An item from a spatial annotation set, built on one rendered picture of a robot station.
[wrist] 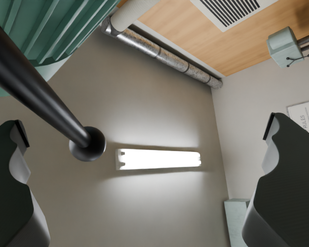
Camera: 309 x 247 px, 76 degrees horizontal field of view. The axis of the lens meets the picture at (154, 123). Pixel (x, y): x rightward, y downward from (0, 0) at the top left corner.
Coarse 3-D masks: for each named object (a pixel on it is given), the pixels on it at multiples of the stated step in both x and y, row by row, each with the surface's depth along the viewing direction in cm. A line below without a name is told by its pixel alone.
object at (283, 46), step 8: (280, 32) 177; (288, 32) 172; (272, 40) 180; (280, 40) 177; (288, 40) 175; (296, 40) 192; (304, 40) 188; (272, 48) 185; (280, 48) 188; (288, 48) 183; (296, 48) 185; (304, 48) 203; (272, 56) 195; (280, 56) 197; (288, 56) 199; (296, 56) 201; (304, 56) 201; (280, 64) 214; (288, 64) 216
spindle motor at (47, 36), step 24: (0, 0) 11; (24, 0) 11; (48, 0) 11; (72, 0) 12; (96, 0) 13; (120, 0) 16; (0, 24) 12; (24, 24) 13; (48, 24) 13; (72, 24) 15; (96, 24) 16; (24, 48) 15; (48, 48) 16; (72, 48) 19; (48, 72) 21; (0, 96) 22
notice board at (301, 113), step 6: (306, 102) 244; (288, 108) 256; (294, 108) 252; (300, 108) 247; (306, 108) 243; (288, 114) 255; (294, 114) 251; (300, 114) 247; (306, 114) 242; (294, 120) 250; (300, 120) 246; (306, 120) 242; (306, 126) 241
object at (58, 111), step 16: (0, 32) 6; (0, 48) 6; (16, 48) 6; (0, 64) 6; (16, 64) 6; (0, 80) 7; (16, 80) 7; (32, 80) 8; (16, 96) 8; (32, 96) 8; (48, 96) 9; (48, 112) 10; (64, 112) 11; (64, 128) 12; (80, 128) 14; (96, 128) 19; (80, 144) 16; (96, 144) 18; (80, 160) 19
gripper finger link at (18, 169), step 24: (0, 144) 8; (24, 144) 10; (0, 168) 7; (24, 168) 8; (0, 192) 6; (24, 192) 6; (0, 216) 5; (24, 216) 5; (0, 240) 5; (24, 240) 5; (48, 240) 6
